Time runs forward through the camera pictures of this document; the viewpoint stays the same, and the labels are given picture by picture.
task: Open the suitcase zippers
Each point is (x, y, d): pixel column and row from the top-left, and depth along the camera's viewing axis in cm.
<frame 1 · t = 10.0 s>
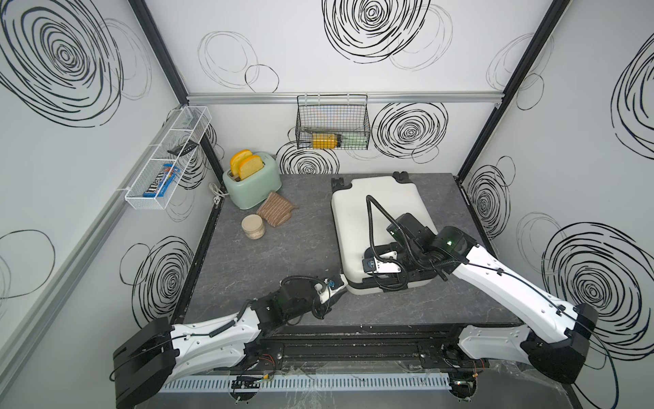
left hand: (341, 285, 76), fingers open
right hand: (389, 259, 72), fingers open
mint green toaster: (252, 189, 104), point 11 cm above the table
yellow toast slice front: (249, 165, 100), point 20 cm above the table
yellow toast slice back: (237, 158, 99), point 23 cm above the table
brown striped cloth: (276, 210, 109), point 2 cm above the table
beige round jar: (253, 227, 99), point 6 cm above the table

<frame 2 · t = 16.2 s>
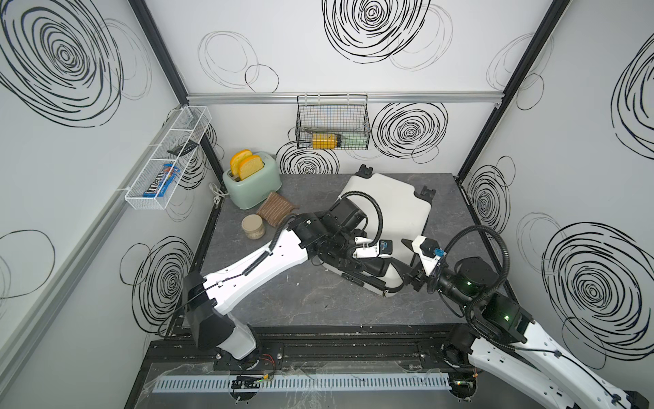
left hand: (365, 252, 70), fingers open
right hand: (400, 249, 64), fingers open
the named things where they were.

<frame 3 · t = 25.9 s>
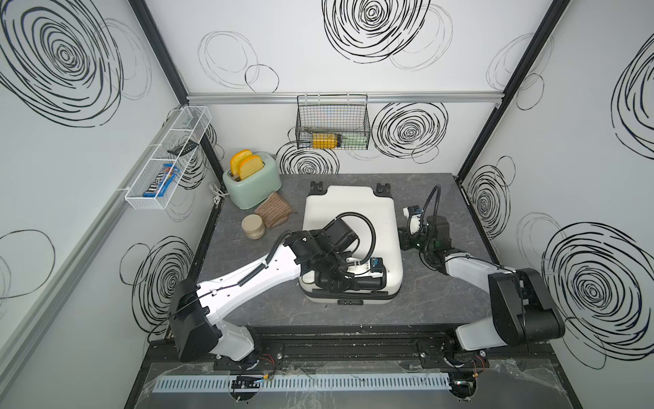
left hand: (358, 280, 70), fingers open
right hand: (399, 228, 91), fingers closed
the named things where they were.

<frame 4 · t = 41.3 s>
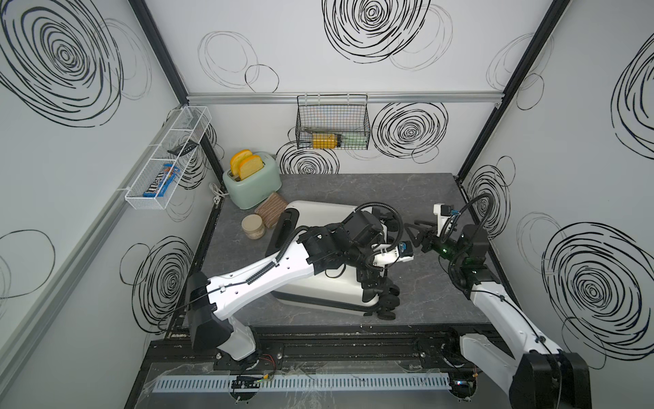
left hand: (388, 263, 66), fingers open
right hand: (413, 224, 78), fingers open
white hard-shell suitcase: (340, 290, 69), point 19 cm above the table
the other named things where they were.

